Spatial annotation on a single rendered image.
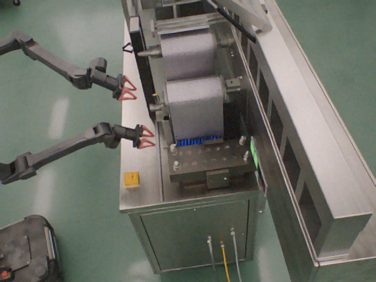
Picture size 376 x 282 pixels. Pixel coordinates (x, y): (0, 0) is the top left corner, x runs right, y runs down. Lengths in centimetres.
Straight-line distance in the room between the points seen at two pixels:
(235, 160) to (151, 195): 43
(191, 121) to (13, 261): 151
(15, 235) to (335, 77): 307
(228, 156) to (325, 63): 249
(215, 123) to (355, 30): 310
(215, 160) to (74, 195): 162
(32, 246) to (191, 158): 136
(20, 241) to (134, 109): 116
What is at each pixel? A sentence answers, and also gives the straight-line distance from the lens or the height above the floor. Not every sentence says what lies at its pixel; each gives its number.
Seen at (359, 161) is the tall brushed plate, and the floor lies 144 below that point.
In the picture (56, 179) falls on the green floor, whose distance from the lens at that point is 316.
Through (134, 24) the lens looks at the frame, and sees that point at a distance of 179.
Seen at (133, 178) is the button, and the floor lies 92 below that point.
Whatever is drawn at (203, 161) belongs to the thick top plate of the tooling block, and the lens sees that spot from 163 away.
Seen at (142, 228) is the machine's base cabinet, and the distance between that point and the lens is 187.
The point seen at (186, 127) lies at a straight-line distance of 166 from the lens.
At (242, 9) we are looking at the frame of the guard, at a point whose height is 174.
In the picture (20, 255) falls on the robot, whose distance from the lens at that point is 258.
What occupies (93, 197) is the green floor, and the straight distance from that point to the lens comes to 293.
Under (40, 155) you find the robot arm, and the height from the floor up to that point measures 118.
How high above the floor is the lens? 231
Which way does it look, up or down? 48 degrees down
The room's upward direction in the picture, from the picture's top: 8 degrees counter-clockwise
